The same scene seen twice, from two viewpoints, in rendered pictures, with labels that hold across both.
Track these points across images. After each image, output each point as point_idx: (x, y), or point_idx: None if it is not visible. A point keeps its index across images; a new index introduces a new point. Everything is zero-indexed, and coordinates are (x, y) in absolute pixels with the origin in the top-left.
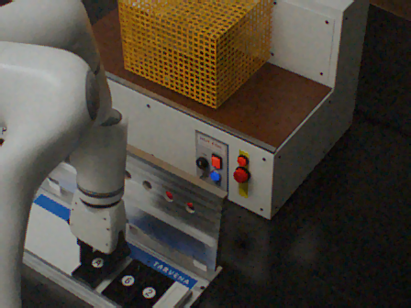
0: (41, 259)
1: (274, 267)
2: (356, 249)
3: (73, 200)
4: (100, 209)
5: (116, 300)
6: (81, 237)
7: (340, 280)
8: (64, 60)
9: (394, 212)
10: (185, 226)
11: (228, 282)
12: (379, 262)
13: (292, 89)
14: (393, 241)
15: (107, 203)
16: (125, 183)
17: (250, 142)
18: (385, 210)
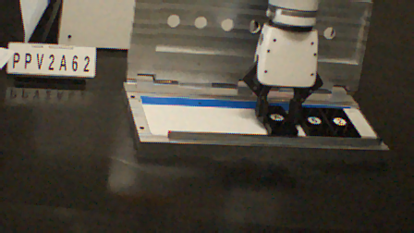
0: (229, 133)
1: (368, 88)
2: (391, 63)
3: (271, 38)
4: (308, 33)
5: (327, 134)
6: (278, 81)
7: (410, 81)
8: None
9: (376, 38)
10: (322, 58)
11: (359, 106)
12: (412, 66)
13: None
14: (400, 53)
15: (315, 23)
16: (249, 39)
17: None
18: (371, 39)
